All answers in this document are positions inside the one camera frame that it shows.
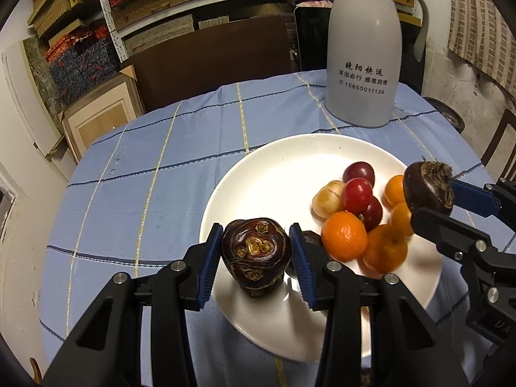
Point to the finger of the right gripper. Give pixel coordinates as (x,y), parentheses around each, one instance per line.
(453,239)
(474,199)

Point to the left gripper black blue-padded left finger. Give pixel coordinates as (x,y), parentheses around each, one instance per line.
(104,348)

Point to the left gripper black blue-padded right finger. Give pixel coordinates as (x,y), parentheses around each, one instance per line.
(407,349)

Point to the dark chestnut with tuft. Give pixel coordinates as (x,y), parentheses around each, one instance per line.
(428,184)

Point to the dark red apple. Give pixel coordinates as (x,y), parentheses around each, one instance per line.
(372,215)

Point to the dark chestnut carved gold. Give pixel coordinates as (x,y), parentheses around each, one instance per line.
(256,252)

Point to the small red tomato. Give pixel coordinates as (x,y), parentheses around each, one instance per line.
(356,195)

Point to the large orange tangerine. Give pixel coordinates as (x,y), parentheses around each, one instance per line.
(344,237)

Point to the tan beige fruit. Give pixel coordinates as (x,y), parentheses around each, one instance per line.
(328,199)

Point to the orange tangerine on plate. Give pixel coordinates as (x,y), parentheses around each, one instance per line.
(400,218)

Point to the small orange kumquat back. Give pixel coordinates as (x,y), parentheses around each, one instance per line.
(394,192)

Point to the blue checked tablecloth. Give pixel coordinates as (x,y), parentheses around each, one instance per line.
(136,199)

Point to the dark red plum on plate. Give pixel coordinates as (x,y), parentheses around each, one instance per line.
(359,169)

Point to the white oval plate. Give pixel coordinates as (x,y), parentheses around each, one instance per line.
(279,181)

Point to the striped beige curtain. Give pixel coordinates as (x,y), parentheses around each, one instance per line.
(479,35)

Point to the beige framed cabinet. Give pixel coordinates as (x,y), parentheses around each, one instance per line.
(114,103)

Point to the white thermos jug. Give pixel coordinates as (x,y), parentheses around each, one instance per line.
(364,56)

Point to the brown wooden chair back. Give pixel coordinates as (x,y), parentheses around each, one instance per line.
(200,62)

